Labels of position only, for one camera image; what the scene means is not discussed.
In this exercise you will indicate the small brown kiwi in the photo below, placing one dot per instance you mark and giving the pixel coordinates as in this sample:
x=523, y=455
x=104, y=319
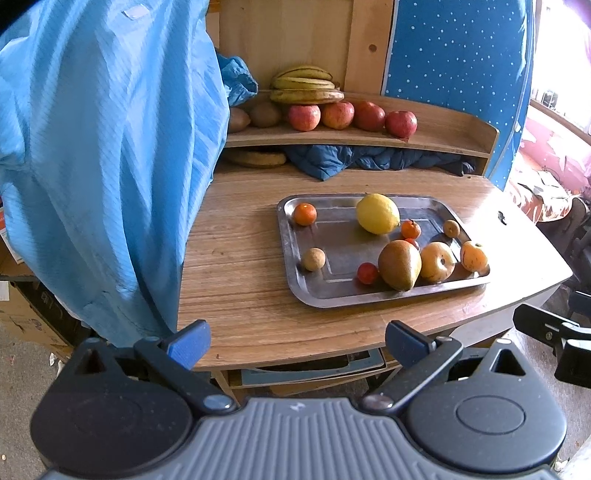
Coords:
x=451, y=228

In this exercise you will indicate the crumpled blue cloth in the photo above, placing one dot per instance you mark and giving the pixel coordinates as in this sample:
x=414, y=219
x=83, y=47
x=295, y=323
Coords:
x=238, y=78

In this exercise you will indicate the cream striped pepino melon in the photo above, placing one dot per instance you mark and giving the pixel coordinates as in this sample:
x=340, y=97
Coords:
x=436, y=263

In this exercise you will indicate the dark blue cloth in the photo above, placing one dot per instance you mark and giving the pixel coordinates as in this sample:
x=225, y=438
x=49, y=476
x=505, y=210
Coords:
x=323, y=161

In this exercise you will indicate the small tan longan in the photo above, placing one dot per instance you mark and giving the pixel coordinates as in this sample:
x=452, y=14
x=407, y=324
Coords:
x=314, y=259

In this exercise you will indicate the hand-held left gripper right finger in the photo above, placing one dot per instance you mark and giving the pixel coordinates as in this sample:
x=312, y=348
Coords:
x=408, y=344

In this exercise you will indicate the grey keyboard drawer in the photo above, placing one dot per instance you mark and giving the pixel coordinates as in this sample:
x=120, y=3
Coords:
x=314, y=369

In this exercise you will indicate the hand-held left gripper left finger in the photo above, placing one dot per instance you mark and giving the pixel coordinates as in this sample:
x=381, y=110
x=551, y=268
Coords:
x=188, y=345

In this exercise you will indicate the metal tray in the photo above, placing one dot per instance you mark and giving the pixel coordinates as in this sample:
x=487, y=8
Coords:
x=341, y=240

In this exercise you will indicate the red cherry tomato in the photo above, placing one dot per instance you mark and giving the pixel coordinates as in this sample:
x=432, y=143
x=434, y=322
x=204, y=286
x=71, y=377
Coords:
x=412, y=242
x=368, y=273

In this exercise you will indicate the orange persimmon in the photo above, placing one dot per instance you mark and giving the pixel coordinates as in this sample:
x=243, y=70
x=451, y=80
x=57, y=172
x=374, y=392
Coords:
x=474, y=257

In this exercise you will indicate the cardboard box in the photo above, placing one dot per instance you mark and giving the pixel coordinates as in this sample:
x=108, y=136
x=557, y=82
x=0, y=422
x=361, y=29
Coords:
x=27, y=318

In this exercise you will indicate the wooden desk shelf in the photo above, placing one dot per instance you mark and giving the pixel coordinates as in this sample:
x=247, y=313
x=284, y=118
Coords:
x=452, y=134

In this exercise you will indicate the yellow lemon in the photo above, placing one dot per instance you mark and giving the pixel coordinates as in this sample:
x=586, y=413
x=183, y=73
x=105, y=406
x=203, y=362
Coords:
x=376, y=214

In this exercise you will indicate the bunch of yellow bananas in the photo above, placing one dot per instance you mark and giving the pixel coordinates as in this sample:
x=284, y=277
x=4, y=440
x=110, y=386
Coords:
x=304, y=87

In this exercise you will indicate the wooden board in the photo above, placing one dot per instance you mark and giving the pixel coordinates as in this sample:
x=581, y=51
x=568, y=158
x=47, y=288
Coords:
x=300, y=37

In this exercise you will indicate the flat tan round disc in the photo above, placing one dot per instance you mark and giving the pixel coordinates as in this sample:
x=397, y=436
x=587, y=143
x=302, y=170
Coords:
x=258, y=159

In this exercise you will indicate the light blue coat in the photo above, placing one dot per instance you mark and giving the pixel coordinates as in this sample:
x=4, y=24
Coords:
x=106, y=161

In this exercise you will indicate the pale red apple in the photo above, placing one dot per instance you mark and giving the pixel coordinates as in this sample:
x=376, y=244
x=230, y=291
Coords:
x=338, y=115
x=304, y=117

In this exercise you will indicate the yellow-green mango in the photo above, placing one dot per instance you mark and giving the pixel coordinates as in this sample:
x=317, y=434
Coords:
x=399, y=265

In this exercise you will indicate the dark red apple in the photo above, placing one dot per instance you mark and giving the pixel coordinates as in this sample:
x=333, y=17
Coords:
x=401, y=123
x=369, y=115

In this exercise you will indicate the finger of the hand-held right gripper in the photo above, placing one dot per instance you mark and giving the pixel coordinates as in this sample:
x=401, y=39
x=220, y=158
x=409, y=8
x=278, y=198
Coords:
x=540, y=321

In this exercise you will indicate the pink bedding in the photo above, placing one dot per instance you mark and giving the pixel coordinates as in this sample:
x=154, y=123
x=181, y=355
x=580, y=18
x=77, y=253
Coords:
x=554, y=157

